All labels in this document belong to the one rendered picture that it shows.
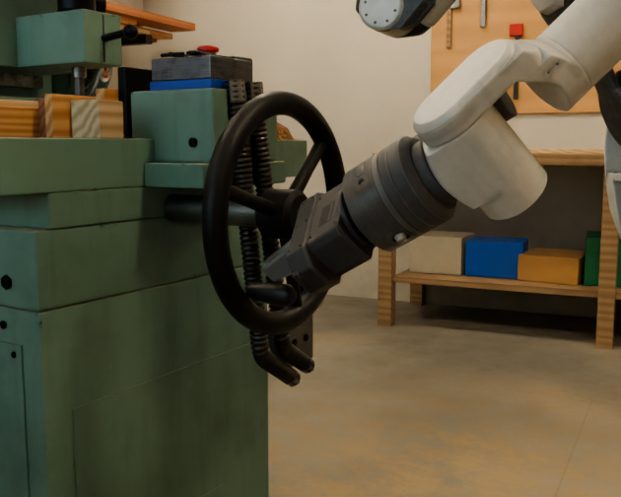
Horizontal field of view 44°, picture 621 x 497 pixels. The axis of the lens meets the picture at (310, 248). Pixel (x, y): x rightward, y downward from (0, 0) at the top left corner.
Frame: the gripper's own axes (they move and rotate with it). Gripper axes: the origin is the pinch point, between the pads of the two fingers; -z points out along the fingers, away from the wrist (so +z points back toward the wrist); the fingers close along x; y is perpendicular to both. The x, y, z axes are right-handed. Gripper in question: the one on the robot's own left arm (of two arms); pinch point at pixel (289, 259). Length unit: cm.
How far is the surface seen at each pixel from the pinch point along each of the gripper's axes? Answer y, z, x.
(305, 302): -11.2, -9.9, 9.4
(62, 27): 30.9, -21.5, 32.3
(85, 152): 20.0, -16.3, 10.2
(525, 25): -125, -29, 329
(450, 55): -116, -69, 330
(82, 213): 15.7, -19.8, 5.9
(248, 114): 11.6, 1.7, 11.8
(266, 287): -1.7, -5.1, 0.4
